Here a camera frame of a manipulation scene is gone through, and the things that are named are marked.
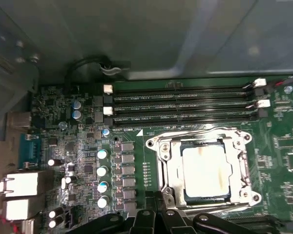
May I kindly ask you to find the wire locking lever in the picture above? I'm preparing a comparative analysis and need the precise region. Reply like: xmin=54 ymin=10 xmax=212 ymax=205
xmin=165 ymin=192 xmax=261 ymax=213
xmin=154 ymin=128 xmax=247 ymax=144

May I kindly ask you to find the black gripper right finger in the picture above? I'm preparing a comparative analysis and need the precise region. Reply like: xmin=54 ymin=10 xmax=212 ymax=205
xmin=154 ymin=191 xmax=252 ymax=234

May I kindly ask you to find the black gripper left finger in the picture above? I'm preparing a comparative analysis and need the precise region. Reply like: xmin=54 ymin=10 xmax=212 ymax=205
xmin=70 ymin=191 xmax=158 ymax=234

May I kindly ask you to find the black PC case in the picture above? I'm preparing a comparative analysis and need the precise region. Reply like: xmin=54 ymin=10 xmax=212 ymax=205
xmin=0 ymin=0 xmax=293 ymax=234

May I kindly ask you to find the silver square CPU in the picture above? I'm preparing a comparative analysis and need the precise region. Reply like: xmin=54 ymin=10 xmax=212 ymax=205
xmin=179 ymin=140 xmax=233 ymax=203

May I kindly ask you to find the silver metal port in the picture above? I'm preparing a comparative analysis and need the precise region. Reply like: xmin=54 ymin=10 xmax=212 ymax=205
xmin=0 ymin=172 xmax=47 ymax=197

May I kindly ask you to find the metal socket cover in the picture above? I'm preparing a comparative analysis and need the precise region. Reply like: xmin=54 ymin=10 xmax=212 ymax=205
xmin=160 ymin=137 xmax=251 ymax=205

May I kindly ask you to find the black looped cable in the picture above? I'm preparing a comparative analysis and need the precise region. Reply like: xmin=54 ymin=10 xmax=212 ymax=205
xmin=64 ymin=55 xmax=132 ymax=87

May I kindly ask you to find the CPU socket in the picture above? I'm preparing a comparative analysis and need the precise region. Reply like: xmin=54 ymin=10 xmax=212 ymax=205
xmin=145 ymin=128 xmax=263 ymax=213

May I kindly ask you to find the green motherboard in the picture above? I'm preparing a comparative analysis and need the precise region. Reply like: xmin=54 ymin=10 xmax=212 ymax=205
xmin=0 ymin=75 xmax=293 ymax=234

